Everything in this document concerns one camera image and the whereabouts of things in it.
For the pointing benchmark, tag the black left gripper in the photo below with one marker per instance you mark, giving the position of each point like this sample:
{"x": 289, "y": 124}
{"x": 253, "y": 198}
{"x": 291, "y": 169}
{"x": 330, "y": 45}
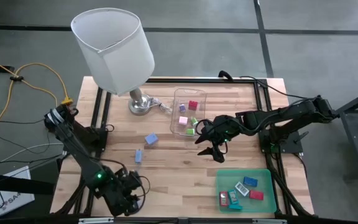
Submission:
{"x": 123, "y": 193}

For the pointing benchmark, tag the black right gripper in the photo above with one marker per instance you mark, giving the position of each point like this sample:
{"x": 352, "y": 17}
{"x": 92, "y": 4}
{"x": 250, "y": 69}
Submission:
{"x": 222, "y": 127}

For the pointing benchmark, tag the pink cube charger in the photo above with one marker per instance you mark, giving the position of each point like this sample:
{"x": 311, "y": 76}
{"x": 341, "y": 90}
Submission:
{"x": 183, "y": 120}

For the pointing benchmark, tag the red cube charger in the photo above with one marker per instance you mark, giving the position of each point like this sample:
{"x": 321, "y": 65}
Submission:
{"x": 193, "y": 105}

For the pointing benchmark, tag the purple white cube charger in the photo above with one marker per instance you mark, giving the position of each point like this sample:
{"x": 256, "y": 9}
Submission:
{"x": 182, "y": 108}

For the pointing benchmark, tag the white digital clock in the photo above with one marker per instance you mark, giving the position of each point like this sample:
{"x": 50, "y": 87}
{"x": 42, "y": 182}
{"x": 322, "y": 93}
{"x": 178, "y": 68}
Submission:
{"x": 241, "y": 189}

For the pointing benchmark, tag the blue digital clock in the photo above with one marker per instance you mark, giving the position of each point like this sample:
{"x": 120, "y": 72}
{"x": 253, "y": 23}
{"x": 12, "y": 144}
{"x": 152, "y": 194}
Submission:
{"x": 250, "y": 181}

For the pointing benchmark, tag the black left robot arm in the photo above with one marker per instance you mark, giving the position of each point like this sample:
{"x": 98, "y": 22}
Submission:
{"x": 79, "y": 152}

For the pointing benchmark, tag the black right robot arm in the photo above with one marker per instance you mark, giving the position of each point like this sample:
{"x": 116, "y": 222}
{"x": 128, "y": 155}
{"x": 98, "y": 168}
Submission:
{"x": 291, "y": 113}

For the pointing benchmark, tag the clear plastic bin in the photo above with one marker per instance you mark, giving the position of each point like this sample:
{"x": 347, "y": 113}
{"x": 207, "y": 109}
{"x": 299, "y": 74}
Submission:
{"x": 179, "y": 96}

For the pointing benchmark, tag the green plastic tray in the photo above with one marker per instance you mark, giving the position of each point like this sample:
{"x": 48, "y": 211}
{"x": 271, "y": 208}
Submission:
{"x": 259, "y": 207}

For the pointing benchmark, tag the white printed box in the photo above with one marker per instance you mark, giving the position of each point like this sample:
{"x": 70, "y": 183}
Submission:
{"x": 11, "y": 199}

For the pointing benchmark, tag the black flat bar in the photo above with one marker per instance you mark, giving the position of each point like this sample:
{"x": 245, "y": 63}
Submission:
{"x": 11, "y": 183}

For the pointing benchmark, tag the table lamp with white shade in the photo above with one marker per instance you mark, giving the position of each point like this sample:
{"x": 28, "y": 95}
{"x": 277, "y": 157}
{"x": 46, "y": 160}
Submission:
{"x": 113, "y": 46}

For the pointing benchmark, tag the black metal stand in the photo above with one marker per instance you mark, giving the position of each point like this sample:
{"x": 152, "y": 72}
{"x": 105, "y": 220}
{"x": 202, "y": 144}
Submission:
{"x": 353, "y": 105}

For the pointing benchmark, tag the silver metal bracket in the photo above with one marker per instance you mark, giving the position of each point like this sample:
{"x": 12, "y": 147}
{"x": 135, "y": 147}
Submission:
{"x": 269, "y": 221}
{"x": 95, "y": 221}

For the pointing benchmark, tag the black aluminium table frame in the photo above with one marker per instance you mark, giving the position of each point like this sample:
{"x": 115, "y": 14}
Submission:
{"x": 197, "y": 80}

